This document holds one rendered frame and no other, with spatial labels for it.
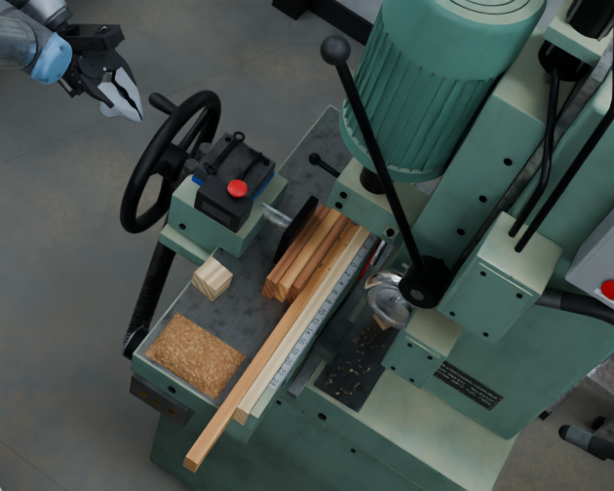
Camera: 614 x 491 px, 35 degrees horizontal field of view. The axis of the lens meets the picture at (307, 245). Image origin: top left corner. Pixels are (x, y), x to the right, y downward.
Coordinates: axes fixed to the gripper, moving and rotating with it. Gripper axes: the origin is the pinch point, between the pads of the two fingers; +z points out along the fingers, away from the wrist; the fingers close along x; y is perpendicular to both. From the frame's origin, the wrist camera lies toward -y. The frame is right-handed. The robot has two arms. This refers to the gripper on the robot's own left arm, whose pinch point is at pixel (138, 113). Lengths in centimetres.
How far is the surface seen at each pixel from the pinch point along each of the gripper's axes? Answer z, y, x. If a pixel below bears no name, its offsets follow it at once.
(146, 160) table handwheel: 6.0, -3.2, 6.9
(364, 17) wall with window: 31, 68, -133
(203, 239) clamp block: 20.7, -7.7, 11.3
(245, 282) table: 29.0, -12.9, 13.9
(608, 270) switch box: 41, -74, 15
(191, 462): 37, -19, 43
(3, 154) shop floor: -6, 106, -30
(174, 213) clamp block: 14.7, -6.7, 11.6
